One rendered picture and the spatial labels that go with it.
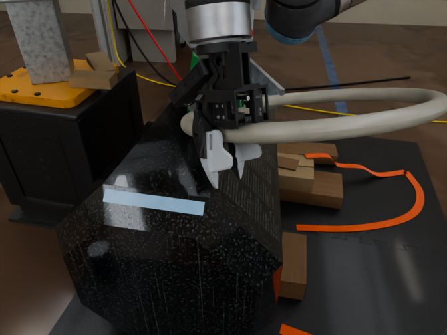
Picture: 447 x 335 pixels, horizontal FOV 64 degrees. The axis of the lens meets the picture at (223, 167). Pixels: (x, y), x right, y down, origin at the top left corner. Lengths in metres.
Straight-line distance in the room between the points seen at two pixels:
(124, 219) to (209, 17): 0.73
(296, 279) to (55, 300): 1.11
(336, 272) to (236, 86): 1.52
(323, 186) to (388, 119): 1.73
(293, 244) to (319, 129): 1.36
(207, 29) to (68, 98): 1.33
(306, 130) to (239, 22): 0.17
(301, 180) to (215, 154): 1.61
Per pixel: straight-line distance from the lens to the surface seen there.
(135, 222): 1.07
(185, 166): 1.14
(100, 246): 1.20
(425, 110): 0.58
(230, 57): 0.50
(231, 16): 0.50
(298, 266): 1.74
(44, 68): 1.94
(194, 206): 1.02
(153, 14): 4.11
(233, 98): 0.48
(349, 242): 2.07
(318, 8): 0.63
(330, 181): 2.29
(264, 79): 1.04
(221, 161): 0.52
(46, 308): 1.92
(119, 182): 1.12
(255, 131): 0.50
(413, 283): 2.01
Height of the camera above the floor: 1.47
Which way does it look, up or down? 36 degrees down
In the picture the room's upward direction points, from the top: straight up
